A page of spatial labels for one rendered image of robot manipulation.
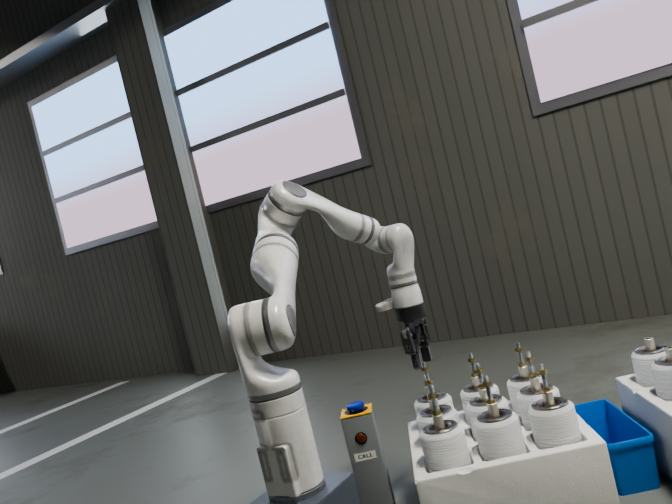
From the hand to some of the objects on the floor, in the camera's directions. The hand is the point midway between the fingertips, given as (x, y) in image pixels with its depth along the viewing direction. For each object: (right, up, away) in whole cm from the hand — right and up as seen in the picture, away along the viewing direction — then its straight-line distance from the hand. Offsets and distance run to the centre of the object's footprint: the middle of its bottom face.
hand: (422, 359), depth 161 cm
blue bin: (+46, -25, -6) cm, 53 cm away
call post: (-10, -39, -17) cm, 43 cm away
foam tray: (+19, -32, -12) cm, 39 cm away
